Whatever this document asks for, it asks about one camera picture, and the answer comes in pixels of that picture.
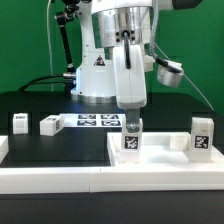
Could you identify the white U-shaped obstacle fence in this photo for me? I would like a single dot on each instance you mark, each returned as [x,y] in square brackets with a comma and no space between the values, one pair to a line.
[154,177]

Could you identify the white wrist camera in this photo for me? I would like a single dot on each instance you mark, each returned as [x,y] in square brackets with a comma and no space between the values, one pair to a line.
[170,75]

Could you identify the white base tag plate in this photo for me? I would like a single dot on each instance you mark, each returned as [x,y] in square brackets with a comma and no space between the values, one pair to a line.
[92,120]

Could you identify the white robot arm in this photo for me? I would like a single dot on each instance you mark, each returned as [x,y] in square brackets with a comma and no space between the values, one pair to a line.
[118,46]

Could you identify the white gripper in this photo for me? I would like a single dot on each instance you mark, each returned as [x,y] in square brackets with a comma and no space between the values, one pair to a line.
[130,85]

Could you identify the white square table top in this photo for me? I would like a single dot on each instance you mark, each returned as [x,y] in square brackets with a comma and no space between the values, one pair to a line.
[167,148]

